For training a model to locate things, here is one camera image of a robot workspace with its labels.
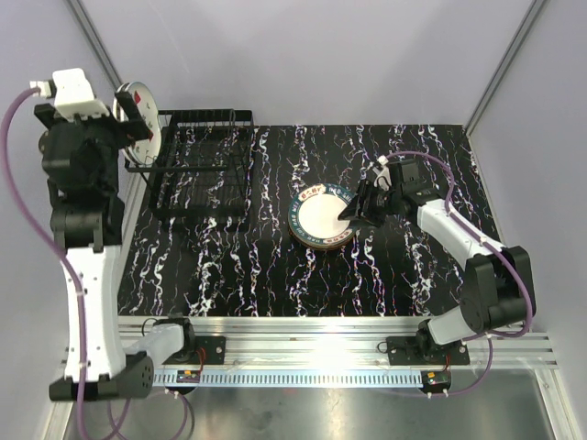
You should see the left aluminium frame post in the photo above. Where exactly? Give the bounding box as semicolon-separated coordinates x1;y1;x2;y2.
64;0;123;93

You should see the white slotted cable duct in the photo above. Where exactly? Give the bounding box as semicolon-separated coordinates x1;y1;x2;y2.
153;368;451;390

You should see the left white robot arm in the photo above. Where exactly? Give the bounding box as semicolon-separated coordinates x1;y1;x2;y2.
34;91;197;402

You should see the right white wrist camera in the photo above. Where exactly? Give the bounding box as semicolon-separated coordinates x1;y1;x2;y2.
372;156;392;192

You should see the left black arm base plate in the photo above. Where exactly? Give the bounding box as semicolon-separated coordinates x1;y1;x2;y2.
166;335;227;366

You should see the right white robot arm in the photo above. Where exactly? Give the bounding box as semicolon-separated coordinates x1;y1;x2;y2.
338;151;536;364

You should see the aluminium mounting rail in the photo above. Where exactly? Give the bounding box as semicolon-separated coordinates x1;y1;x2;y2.
117;316;559;371

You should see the stack of remaining plates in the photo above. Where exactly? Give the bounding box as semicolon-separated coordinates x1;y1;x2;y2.
288;229;357;251

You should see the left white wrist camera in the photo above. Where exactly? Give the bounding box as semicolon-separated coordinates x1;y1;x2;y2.
28;68;111;122

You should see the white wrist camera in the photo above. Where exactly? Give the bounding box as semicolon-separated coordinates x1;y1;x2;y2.
28;68;111;122
372;156;392;192

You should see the black wire dish rack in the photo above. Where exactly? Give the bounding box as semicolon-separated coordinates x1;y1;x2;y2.
125;108;255;221

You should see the black marble pattern mat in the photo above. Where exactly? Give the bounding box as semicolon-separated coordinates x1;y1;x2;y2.
118;125;498;317

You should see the aluminium frame post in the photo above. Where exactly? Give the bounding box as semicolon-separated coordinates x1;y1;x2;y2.
64;0;123;93
464;0;549;138

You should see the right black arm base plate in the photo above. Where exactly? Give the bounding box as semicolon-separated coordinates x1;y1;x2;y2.
383;335;471;367

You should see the white plate dark green rim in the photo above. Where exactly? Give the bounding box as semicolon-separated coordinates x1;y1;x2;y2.
287;183;356;243

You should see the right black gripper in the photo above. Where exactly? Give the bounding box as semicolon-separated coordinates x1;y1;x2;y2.
338;179;402;229

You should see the white plate watermelon pattern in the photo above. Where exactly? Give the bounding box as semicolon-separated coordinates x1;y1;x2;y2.
118;82;161;167

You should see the right aluminium frame post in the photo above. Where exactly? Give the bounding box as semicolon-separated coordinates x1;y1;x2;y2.
464;0;549;138

